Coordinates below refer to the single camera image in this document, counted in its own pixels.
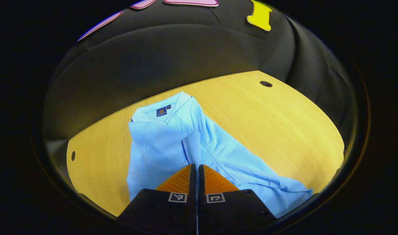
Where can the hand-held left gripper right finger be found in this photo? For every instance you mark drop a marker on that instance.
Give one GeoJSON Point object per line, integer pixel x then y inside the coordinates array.
{"type": "Point", "coordinates": [201, 186]}

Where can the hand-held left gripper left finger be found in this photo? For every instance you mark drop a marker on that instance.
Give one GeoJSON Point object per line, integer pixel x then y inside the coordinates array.
{"type": "Point", "coordinates": [192, 186]}

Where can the light blue T-shirt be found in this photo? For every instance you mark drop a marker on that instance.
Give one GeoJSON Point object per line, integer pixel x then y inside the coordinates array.
{"type": "Point", "coordinates": [159, 147]}

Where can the black backdrop cloth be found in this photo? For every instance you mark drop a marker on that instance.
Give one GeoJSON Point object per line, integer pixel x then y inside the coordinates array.
{"type": "Point", "coordinates": [185, 49]}

